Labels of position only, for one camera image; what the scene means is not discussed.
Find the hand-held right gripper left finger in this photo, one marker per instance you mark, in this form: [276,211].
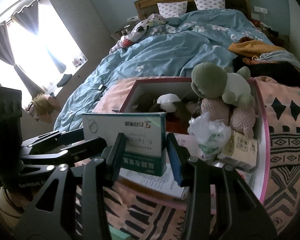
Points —
[118,152]

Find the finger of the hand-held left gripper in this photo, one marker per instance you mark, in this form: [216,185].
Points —
[57,138]
[77,151]

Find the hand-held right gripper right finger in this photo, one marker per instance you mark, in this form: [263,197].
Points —
[175,160]

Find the green and white medicine box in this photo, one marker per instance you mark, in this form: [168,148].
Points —
[137,140]

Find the green frog plush toy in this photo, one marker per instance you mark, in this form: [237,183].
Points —
[215,80]

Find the pink cardboard box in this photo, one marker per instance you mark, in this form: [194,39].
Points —
[263,135]

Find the person's left forearm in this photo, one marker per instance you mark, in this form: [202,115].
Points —
[5,207]

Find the white paper sheet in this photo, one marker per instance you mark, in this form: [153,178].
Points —
[152,183]

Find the white plastic bag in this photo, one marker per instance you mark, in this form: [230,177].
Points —
[210,132]

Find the white and brown plush toy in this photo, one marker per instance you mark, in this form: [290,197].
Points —
[168,102]

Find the black item on windowsill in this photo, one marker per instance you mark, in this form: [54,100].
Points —
[64,80]

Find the pink plush toy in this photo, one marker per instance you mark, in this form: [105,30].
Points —
[215,110]

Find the brown cardboard carton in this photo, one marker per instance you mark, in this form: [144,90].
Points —
[241,150]

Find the pink flower ornament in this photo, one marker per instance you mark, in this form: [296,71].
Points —
[77,61]

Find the blue floral duvet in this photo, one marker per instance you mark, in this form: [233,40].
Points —
[152,55]

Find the pink patterned blanket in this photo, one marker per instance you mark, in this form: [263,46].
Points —
[287,155]

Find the cluttered bedside table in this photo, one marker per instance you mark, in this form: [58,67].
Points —
[126,28]

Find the white cartoon printed cloth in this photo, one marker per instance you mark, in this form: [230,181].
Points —
[140,30]

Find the black cloth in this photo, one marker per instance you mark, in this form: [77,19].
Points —
[272,75]

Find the orange cloth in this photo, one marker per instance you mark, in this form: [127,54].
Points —
[250,46]

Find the white printed pillow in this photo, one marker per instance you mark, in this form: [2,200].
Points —
[172,8]
[208,3]

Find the wooden nightstand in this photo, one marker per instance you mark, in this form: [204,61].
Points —
[272,32]

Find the white wall socket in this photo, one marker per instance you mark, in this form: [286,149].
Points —
[260,9]

